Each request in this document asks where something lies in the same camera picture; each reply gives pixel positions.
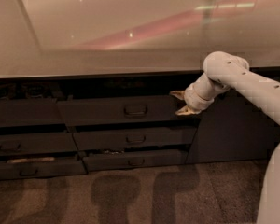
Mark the grey cabinet door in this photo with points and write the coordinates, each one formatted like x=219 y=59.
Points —
x=232 y=129

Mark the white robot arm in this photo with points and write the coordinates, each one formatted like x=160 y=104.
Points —
x=222 y=72

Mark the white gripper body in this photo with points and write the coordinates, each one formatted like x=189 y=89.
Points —
x=193 y=99

